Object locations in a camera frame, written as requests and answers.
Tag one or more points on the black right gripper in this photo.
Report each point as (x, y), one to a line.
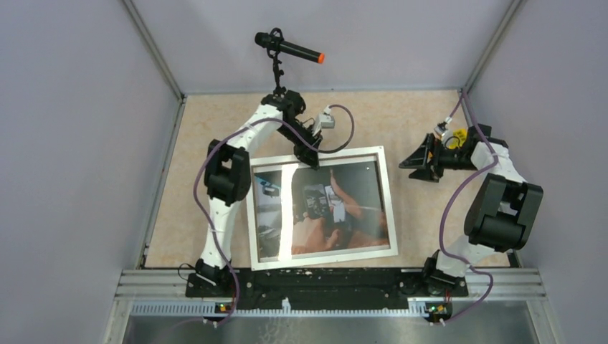
(429, 170)

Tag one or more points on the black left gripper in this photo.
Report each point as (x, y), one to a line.
(307, 154)

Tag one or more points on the white wooden photo frame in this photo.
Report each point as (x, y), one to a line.
(339, 212)

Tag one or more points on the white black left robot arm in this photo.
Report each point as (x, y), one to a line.
(224, 179)

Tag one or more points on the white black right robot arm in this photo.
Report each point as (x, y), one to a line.
(501, 215)

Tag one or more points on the yellow plastic box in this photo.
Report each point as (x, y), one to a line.
(461, 134)

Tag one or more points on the black tripod microphone stand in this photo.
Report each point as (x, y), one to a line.
(278, 71)

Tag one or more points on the black microphone orange tip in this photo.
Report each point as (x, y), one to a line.
(262, 39)

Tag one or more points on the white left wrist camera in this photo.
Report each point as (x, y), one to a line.
(324, 120)

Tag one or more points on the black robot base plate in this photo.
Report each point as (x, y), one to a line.
(328, 289)

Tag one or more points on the aluminium rail front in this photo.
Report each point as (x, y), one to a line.
(162, 292)

